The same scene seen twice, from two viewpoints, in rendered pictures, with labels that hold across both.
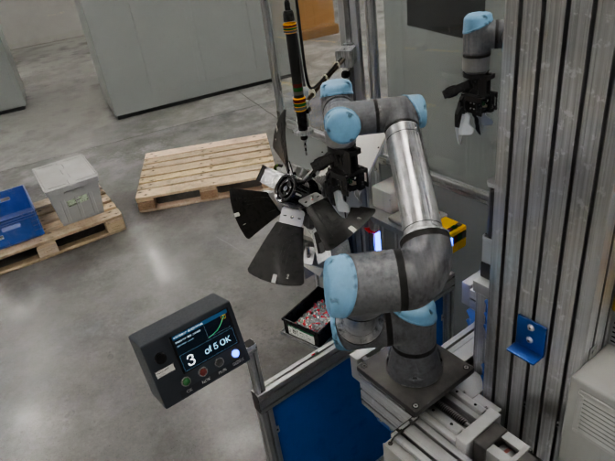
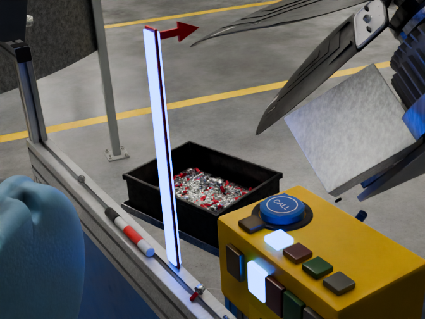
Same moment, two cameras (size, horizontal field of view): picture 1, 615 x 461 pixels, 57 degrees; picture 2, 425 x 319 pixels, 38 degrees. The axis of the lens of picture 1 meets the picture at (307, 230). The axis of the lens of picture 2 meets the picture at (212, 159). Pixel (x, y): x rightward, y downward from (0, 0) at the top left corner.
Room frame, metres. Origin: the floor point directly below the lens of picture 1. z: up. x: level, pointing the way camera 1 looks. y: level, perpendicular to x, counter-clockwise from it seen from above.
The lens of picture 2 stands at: (1.66, -0.91, 1.37)
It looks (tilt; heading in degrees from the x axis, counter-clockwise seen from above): 27 degrees down; 92
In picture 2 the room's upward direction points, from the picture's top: 3 degrees counter-clockwise
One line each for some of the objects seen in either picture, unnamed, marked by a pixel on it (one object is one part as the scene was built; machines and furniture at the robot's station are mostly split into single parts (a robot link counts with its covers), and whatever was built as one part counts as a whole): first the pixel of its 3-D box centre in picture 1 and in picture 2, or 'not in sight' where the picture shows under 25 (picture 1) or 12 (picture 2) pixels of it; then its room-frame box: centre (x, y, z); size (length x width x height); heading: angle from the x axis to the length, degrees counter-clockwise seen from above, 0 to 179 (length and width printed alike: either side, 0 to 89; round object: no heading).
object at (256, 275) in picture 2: not in sight; (257, 281); (1.68, -0.50, 1.04); 0.02 x 0.01 x 0.03; 123
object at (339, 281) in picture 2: not in sight; (338, 283); (1.73, -0.54, 1.08); 0.02 x 0.02 x 0.01; 33
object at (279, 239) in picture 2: not in sight; (278, 239); (1.70, -0.48, 1.08); 0.02 x 0.02 x 0.01; 33
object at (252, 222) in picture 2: not in sight; (252, 224); (1.67, -0.46, 1.08); 0.02 x 0.02 x 0.01; 33
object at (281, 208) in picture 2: not in sight; (282, 211); (1.70, -0.44, 1.08); 0.04 x 0.04 x 0.02
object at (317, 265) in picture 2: not in sight; (317, 267); (1.72, -0.52, 1.08); 0.02 x 0.02 x 0.01; 33
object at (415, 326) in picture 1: (410, 319); not in sight; (1.11, -0.23, 1.20); 0.13 x 0.12 x 0.14; 87
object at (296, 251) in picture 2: not in sight; (297, 253); (1.71, -0.50, 1.08); 0.02 x 0.02 x 0.01; 33
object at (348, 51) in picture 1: (346, 56); not in sight; (2.45, -0.27, 1.54); 0.10 x 0.07 x 0.09; 158
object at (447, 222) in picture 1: (440, 241); (314, 284); (1.73, -0.48, 1.02); 0.16 x 0.10 x 0.11; 123
